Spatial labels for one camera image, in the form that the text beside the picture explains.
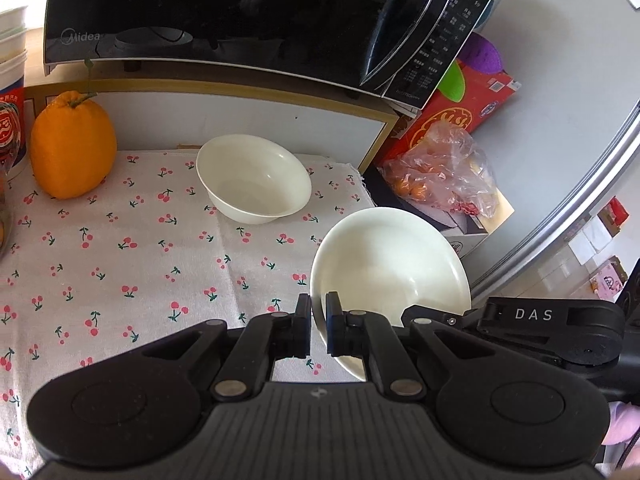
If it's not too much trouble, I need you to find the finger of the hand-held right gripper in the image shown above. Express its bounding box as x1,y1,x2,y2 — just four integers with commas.
400,303,482,332

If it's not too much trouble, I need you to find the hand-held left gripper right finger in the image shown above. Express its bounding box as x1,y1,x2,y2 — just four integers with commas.
325,291,501,403

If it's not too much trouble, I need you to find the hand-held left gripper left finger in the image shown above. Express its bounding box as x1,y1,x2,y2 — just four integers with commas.
142,293,313,403

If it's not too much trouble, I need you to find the white bowl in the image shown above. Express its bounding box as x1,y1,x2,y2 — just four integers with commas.
195,133,313,225
310,207,472,381

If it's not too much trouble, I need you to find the person's right forearm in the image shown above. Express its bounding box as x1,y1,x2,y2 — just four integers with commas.
602,400,640,448

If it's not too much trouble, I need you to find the pink fridge sticker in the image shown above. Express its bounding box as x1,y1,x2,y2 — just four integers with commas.
590,257,626,296

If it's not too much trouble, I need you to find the white cardboard box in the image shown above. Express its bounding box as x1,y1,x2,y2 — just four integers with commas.
362,165,516,261

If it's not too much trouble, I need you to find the red fridge magnet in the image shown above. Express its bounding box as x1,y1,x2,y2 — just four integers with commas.
597,197,631,233

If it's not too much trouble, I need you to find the clear plastic bag of fruit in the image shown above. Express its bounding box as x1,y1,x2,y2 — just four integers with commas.
382,121,498,218

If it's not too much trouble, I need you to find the cherry print tablecloth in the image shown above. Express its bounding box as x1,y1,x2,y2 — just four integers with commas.
0,150,368,478

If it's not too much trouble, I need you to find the red printed cardboard box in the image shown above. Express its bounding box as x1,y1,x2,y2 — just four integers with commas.
385,57,521,171

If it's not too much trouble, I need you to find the silver refrigerator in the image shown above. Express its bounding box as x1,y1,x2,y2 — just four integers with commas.
465,0,640,306

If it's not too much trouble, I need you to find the white wood-edged stand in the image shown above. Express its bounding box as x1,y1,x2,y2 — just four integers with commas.
22,79,399,171

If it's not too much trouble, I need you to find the green plastic item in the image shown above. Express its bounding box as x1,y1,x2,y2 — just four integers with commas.
434,59,466,106

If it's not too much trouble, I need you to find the large orange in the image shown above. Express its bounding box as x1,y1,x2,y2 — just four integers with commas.
31,91,118,200

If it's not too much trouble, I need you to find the black microwave oven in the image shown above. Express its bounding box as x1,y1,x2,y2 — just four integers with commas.
42,0,503,110

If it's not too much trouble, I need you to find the stack of white paper tubs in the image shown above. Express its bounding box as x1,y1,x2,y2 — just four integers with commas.
0,6,28,92

